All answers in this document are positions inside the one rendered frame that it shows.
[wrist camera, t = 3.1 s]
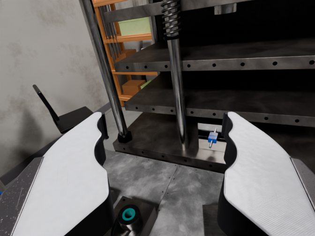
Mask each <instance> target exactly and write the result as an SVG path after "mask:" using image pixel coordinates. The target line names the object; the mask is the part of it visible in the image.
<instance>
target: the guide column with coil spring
mask: <svg viewBox="0 0 315 236"><path fill-rule="evenodd" d="M168 1H171V0H163V3H165V2H168ZM176 5H177V2H173V3H170V4H167V5H164V9H166V8H170V7H174V6H176ZM177 11H178V10H177V8H175V9H172V10H168V11H165V12H164V15H168V14H171V13H175V12H177ZM175 18H178V14H176V15H173V16H169V17H166V18H165V21H168V20H172V19H175ZM178 23H179V22H178V20H177V21H174V22H170V23H166V24H165V26H166V27H168V26H172V25H175V24H178ZM178 29H179V26H177V27H174V28H170V29H166V32H171V31H175V30H178ZM179 34H180V33H179V32H176V33H173V34H169V35H167V37H172V36H177V35H179ZM167 42H168V51H169V59H170V67H171V75H172V87H173V95H174V103H175V111H176V119H177V128H178V136H179V144H180V149H182V150H187V149H188V148H189V143H188V127H187V116H186V105H185V93H184V82H183V71H182V60H181V49H180V38H179V39H174V40H168V41H167Z"/></svg>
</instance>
